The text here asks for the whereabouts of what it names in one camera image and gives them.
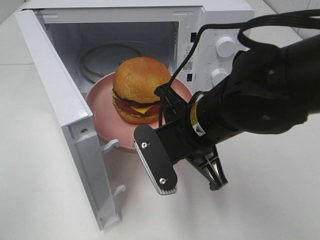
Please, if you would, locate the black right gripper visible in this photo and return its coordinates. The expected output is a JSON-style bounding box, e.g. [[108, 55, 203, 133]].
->
[[154, 83, 228, 191]]

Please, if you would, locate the burger with sesame-free bun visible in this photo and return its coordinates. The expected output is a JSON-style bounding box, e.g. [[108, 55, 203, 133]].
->
[[112, 56, 171, 124]]

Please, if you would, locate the pink round plate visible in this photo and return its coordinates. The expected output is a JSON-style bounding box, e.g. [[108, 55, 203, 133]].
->
[[85, 73, 194, 153]]

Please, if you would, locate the white microwave door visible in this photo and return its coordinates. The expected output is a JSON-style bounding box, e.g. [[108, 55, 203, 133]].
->
[[15, 10, 126, 230]]

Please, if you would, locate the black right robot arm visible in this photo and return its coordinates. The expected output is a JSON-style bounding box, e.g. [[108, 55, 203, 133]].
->
[[153, 36, 320, 194]]

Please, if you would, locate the upper white power knob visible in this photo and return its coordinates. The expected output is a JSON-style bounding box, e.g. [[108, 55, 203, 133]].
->
[[215, 36, 236, 58]]

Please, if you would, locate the white microwave oven body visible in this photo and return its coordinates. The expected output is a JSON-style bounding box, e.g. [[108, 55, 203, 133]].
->
[[21, 0, 256, 106]]

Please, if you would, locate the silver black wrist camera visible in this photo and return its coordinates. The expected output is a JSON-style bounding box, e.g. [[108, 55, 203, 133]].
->
[[133, 124, 178, 196]]

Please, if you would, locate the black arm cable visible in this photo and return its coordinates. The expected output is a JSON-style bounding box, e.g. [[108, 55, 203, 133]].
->
[[156, 9, 320, 128]]

